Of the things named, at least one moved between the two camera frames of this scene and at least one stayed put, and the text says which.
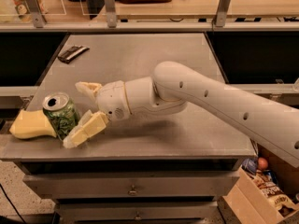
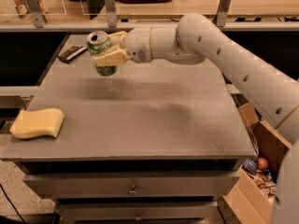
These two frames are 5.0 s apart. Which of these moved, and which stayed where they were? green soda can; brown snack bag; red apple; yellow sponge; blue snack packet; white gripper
Moved: white gripper; green soda can
Stayed: red apple; brown snack bag; yellow sponge; blue snack packet
